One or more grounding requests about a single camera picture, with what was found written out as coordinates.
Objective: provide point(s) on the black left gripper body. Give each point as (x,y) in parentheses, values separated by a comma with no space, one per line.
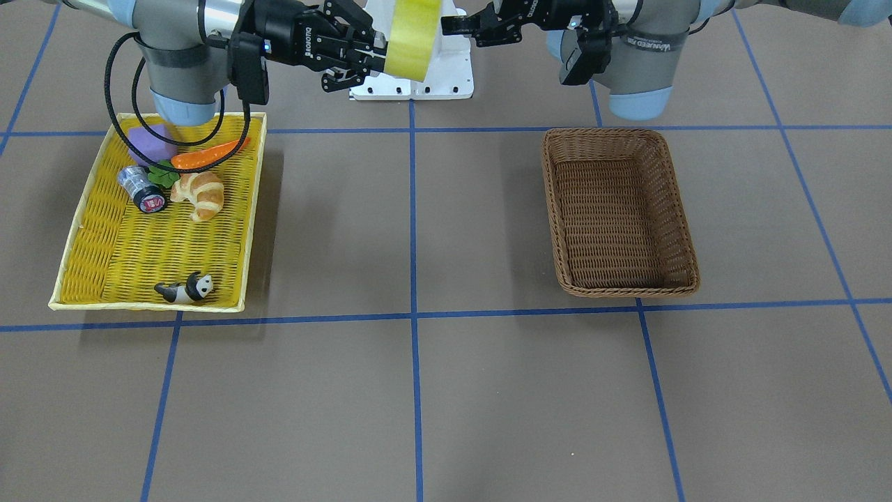
(550,15)

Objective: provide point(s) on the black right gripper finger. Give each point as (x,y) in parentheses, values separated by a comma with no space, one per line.
(349,63)

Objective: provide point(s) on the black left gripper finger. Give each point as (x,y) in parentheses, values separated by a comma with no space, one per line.
(485,27)

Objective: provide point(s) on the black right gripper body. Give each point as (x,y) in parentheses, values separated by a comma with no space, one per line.
(288,33)

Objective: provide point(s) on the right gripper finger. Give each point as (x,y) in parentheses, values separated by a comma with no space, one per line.
(351,20)

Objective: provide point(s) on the yellow tape roll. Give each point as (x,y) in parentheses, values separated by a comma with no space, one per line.
(412,37)

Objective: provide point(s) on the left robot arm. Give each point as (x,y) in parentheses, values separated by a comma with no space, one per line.
(630,47)

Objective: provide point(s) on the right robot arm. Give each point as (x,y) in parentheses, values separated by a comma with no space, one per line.
(194,49)

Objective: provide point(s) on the brown wicker basket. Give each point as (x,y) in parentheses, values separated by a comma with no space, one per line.
(615,213)

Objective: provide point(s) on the yellow woven basket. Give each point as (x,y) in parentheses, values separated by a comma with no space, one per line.
(115,255)

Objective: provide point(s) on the orange toy carrot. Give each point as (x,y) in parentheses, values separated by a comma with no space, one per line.
(196,160)

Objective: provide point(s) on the toy croissant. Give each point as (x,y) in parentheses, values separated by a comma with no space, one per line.
(204,191)

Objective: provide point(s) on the purple foam cube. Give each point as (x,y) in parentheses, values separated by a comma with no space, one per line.
(151,146)

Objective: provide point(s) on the green toy leaf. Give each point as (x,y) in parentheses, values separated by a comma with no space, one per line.
(162,174)

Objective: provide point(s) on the small can with red lid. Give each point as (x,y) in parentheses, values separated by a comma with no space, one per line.
(144,194)

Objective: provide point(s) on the toy panda figure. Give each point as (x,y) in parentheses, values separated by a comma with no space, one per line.
(193,290)

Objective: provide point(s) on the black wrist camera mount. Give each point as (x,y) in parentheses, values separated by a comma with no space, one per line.
(583,55)

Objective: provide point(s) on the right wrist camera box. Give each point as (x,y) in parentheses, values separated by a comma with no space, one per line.
(247,68)

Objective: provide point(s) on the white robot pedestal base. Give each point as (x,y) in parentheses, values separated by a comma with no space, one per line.
(449,75)

